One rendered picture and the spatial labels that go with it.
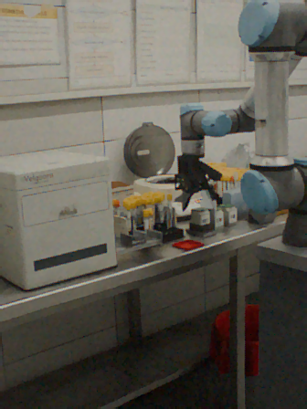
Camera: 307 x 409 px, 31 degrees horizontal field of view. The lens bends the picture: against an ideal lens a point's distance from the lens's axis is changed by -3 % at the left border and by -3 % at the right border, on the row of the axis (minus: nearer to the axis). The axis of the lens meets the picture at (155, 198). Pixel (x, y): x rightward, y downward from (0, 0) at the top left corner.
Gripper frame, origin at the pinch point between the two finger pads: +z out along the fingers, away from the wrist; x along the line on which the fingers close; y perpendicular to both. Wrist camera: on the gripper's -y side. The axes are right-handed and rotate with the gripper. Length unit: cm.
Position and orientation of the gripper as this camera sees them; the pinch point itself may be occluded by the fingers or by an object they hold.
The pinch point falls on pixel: (200, 214)
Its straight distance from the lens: 181.9
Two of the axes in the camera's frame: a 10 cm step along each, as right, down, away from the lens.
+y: -7.9, 1.7, -6.0
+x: 6.2, 1.4, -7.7
